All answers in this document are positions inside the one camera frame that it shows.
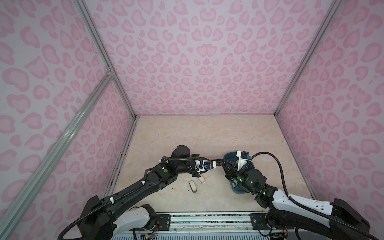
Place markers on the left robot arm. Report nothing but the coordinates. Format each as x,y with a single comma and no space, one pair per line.
101,219

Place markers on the aluminium front rail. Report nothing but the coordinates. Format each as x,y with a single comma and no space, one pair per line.
216,226

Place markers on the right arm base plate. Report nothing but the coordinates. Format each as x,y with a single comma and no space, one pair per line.
259,222

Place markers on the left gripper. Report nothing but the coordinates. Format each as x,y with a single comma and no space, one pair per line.
195,156

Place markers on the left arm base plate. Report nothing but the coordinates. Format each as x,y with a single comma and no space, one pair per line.
160,223

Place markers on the pink small stapler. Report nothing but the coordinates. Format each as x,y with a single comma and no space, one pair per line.
201,180

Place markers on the beige small stapler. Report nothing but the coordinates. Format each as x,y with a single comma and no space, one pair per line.
193,186

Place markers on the teal plastic tray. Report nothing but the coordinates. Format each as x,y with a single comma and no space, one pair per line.
248,169

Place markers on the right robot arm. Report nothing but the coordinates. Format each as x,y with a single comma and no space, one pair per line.
336,220

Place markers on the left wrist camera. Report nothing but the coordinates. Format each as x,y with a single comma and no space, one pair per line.
202,166

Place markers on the aluminium diagonal frame bar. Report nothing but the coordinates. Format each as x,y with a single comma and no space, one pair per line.
21,204

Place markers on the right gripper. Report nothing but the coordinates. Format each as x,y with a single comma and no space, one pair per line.
231,174

